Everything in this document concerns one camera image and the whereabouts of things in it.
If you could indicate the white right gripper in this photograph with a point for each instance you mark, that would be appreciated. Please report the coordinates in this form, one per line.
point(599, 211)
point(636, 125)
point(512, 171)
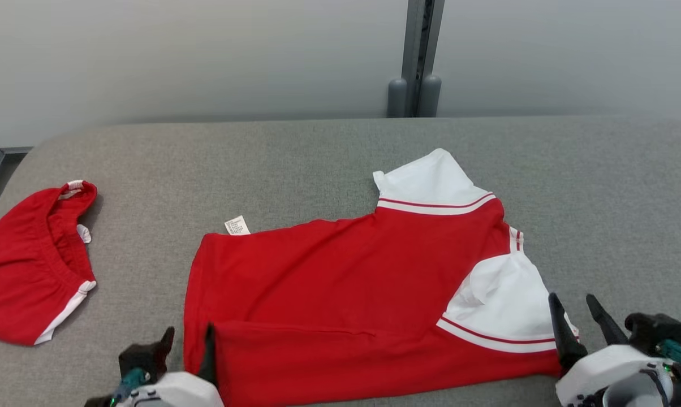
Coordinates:
point(600, 373)

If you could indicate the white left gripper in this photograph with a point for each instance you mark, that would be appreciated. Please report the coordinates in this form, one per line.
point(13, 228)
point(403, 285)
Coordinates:
point(176, 393)

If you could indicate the red white-trimmed jersey shirt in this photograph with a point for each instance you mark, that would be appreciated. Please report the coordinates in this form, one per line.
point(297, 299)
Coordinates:
point(346, 282)

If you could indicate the red Bulls 23 shorts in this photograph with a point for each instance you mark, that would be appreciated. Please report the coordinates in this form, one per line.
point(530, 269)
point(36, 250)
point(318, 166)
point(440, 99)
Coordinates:
point(18, 271)

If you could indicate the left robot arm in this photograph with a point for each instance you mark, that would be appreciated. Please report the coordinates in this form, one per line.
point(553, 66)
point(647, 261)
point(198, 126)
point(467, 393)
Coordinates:
point(97, 402)

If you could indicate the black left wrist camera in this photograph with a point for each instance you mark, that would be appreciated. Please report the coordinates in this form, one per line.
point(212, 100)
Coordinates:
point(139, 357)

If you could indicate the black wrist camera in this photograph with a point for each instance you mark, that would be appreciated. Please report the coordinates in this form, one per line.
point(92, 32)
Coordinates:
point(139, 357)
point(654, 330)

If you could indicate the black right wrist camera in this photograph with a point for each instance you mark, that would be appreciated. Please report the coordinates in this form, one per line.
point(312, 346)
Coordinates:
point(654, 330)

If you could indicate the grey metal wall post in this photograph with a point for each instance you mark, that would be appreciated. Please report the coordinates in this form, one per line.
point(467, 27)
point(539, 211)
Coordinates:
point(414, 56)

